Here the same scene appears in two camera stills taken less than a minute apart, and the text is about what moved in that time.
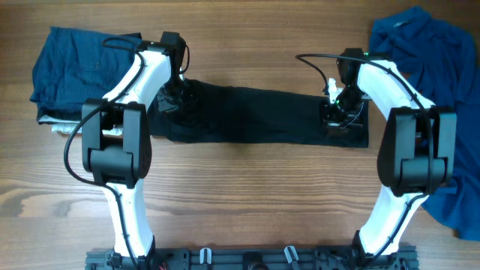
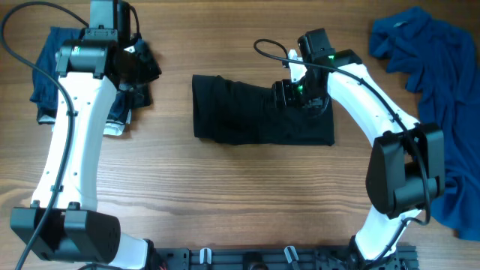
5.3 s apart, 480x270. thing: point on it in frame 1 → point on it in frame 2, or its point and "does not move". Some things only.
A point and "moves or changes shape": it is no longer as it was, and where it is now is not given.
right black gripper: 334,124 → 283,93
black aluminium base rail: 251,259 does not move
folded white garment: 68,126 does not move
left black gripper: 178,106 → 125,84
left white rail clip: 205,256 does not move
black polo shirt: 212,114 moves or changes shape
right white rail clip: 288,255 does not move
